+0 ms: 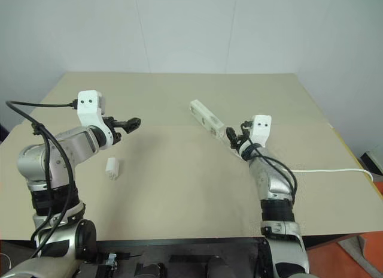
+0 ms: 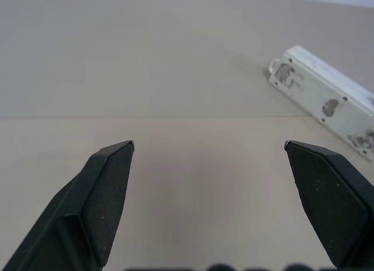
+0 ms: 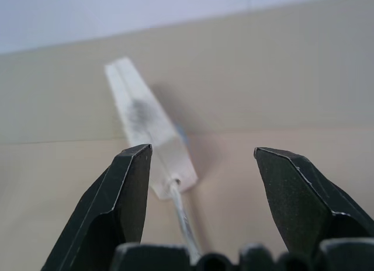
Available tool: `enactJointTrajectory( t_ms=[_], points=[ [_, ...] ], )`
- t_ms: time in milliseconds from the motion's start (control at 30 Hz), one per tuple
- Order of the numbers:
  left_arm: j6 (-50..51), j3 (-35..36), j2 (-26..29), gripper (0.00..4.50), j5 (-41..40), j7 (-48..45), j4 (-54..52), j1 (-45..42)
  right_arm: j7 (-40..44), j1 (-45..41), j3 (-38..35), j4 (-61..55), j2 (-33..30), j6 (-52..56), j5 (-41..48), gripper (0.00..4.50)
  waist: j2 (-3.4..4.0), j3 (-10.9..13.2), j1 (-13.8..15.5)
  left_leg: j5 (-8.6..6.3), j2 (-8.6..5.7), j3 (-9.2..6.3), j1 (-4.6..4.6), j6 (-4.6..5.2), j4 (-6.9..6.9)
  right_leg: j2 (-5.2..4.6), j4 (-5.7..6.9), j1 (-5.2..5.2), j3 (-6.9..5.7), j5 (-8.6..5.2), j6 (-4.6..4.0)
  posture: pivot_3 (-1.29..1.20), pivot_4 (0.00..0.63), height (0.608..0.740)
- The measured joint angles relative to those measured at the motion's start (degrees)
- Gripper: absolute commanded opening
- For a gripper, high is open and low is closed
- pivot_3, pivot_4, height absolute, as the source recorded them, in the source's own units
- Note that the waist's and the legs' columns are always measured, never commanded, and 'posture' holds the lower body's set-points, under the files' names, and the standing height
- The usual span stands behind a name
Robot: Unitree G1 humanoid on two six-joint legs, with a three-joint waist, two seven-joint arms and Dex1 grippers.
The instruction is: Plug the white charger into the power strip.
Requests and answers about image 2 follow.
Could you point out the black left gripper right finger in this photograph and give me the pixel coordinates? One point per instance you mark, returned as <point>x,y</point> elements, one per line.
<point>333,206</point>

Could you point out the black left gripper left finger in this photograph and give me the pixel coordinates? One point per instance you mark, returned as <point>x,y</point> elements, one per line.
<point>87,206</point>

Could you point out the white power strip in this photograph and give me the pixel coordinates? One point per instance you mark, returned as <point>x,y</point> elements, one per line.
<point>318,85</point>

